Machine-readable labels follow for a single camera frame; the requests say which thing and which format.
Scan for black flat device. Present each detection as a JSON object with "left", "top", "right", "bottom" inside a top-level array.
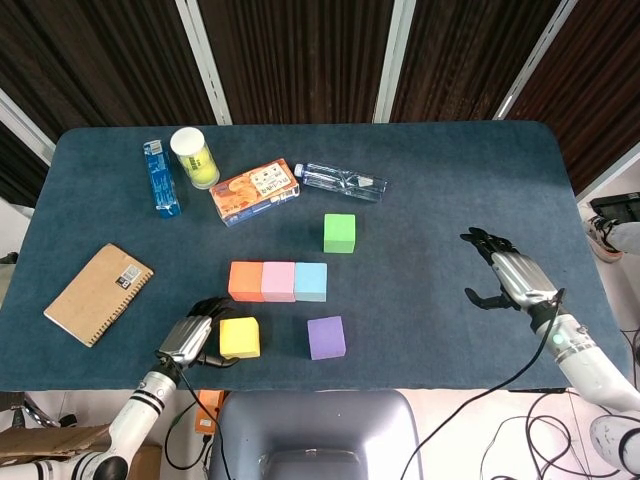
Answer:
[{"left": 589, "top": 192, "right": 640, "bottom": 224}]

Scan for grey robot torso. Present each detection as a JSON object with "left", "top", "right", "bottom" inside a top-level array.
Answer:
[{"left": 209, "top": 389, "right": 424, "bottom": 480}]

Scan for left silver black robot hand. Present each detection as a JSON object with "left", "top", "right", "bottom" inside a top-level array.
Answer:
[{"left": 157, "top": 297, "right": 241, "bottom": 369}]

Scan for clear plastic water bottle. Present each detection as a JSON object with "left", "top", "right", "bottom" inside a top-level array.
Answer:
[{"left": 293, "top": 160, "right": 389, "bottom": 205}]

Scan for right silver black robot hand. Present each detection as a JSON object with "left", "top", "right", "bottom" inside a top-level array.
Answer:
[{"left": 459, "top": 227, "right": 564, "bottom": 314}]

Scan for purple foam cube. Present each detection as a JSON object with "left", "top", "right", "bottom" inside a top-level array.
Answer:
[{"left": 306, "top": 315, "right": 347, "bottom": 361}]

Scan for orange foam cube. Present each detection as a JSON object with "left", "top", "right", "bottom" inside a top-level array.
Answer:
[{"left": 227, "top": 260, "right": 265, "bottom": 303}]

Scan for blue table cloth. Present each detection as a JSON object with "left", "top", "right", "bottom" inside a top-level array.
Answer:
[{"left": 0, "top": 120, "right": 632, "bottom": 394}]

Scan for person's leg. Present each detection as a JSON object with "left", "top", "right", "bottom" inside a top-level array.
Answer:
[{"left": 610, "top": 218, "right": 640, "bottom": 255}]

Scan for light blue foam cube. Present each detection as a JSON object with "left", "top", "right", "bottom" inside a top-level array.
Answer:
[{"left": 293, "top": 262, "right": 329, "bottom": 303}]

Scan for orange cookie box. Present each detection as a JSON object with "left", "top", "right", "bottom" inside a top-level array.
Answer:
[{"left": 208, "top": 158, "right": 302, "bottom": 229}]

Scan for white partition post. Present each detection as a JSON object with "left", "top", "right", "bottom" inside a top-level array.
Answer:
[
  {"left": 492, "top": 0, "right": 581, "bottom": 121},
  {"left": 0, "top": 87, "right": 56, "bottom": 166},
  {"left": 372, "top": 0, "right": 417, "bottom": 124},
  {"left": 173, "top": 0, "right": 234, "bottom": 126},
  {"left": 574, "top": 149, "right": 640, "bottom": 202}
]

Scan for black right hand cable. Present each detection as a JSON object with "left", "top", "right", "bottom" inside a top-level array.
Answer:
[{"left": 398, "top": 288, "right": 566, "bottom": 480}]

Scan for plain yellow tennis ball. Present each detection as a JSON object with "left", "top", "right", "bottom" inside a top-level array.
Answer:
[{"left": 192, "top": 162, "right": 220, "bottom": 188}]

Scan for pink foam cube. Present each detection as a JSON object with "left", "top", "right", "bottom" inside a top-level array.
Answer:
[{"left": 261, "top": 261, "right": 297, "bottom": 304}]

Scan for black looped floor cable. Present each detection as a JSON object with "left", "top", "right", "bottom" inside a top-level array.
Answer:
[{"left": 163, "top": 399, "right": 214, "bottom": 471}]

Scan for dark slatted partition panel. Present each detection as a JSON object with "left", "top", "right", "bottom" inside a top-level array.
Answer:
[
  {"left": 389, "top": 0, "right": 564, "bottom": 124},
  {"left": 0, "top": 119, "right": 51, "bottom": 209},
  {"left": 0, "top": 0, "right": 216, "bottom": 144},
  {"left": 197, "top": 0, "right": 396, "bottom": 126},
  {"left": 504, "top": 0, "right": 640, "bottom": 196}
]

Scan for white sneaker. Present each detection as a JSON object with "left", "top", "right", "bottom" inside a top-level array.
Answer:
[{"left": 581, "top": 202, "right": 626, "bottom": 264}]

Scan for brown cardboard box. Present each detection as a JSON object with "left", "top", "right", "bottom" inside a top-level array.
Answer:
[{"left": 0, "top": 423, "right": 164, "bottom": 480}]

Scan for printed yellow tennis ball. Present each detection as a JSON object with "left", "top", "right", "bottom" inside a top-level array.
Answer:
[{"left": 180, "top": 152, "right": 209, "bottom": 174}]

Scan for green foam cube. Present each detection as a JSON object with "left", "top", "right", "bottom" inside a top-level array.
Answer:
[{"left": 323, "top": 213, "right": 357, "bottom": 254}]

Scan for yellow foam cube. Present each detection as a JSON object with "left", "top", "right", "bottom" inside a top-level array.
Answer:
[{"left": 218, "top": 316, "right": 262, "bottom": 360}]

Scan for brown spiral notebook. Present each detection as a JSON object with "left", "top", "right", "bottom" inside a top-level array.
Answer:
[{"left": 43, "top": 242, "right": 155, "bottom": 349}]

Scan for tangled black floor cables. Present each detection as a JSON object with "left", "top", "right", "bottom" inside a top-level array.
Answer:
[{"left": 479, "top": 389, "right": 640, "bottom": 480}]

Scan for blue snack carton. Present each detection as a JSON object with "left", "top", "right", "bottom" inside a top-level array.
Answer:
[{"left": 143, "top": 139, "right": 183, "bottom": 220}]

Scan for clear tennis ball tube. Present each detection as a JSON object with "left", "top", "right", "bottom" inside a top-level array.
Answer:
[{"left": 169, "top": 126, "right": 221, "bottom": 191}]

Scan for chrome caster leg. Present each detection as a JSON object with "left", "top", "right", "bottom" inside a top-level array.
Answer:
[{"left": 9, "top": 392, "right": 77, "bottom": 429}]

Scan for orange device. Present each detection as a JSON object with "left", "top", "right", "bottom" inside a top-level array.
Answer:
[{"left": 194, "top": 389, "right": 226, "bottom": 435}]

